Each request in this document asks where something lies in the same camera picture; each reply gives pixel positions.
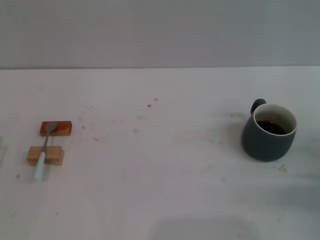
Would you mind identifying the reddish brown wooden block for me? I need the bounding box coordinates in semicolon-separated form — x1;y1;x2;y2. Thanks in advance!
39;120;74;138

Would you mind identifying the light tan wooden block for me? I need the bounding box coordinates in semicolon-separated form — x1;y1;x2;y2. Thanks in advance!
26;145;65;167

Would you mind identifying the light blue handled metal spoon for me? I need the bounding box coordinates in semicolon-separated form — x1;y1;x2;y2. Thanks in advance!
33;122;58;180

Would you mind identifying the dark grey ceramic cup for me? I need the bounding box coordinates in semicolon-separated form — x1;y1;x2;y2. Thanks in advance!
241;98;298;163

